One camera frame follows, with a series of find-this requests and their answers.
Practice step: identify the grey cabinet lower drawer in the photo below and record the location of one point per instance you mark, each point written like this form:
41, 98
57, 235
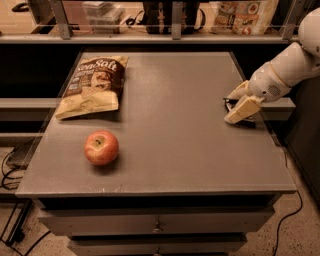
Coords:
152, 245

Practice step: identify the clear plastic container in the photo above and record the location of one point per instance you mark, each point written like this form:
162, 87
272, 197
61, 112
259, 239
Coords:
103, 17

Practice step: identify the black rxbar chocolate bar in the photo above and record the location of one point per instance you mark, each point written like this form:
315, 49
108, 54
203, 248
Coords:
247, 122

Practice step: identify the metal drawer knob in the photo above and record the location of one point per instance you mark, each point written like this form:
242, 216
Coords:
157, 228

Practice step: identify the black backpack on shelf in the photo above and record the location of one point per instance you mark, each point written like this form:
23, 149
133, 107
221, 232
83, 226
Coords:
158, 17

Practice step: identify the grey cabinet top drawer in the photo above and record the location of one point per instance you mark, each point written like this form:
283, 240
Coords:
101, 222

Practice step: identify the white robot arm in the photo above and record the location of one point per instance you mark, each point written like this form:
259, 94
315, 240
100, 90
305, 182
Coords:
300, 60

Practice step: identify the brown sea salt chip bag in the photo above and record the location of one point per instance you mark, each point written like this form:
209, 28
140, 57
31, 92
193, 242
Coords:
95, 86

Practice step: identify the red apple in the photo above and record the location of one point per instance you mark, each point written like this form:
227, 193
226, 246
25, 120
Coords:
101, 148

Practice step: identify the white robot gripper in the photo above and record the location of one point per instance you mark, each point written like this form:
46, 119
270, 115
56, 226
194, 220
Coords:
265, 84

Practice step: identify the grey cabinet drawer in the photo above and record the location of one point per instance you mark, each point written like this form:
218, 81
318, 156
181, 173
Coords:
152, 245
101, 222

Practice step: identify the colourful snack bag on shelf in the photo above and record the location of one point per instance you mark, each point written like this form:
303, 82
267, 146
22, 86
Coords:
244, 17

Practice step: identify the grey metal shelf rail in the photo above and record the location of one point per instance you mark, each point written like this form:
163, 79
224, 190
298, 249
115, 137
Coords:
54, 28

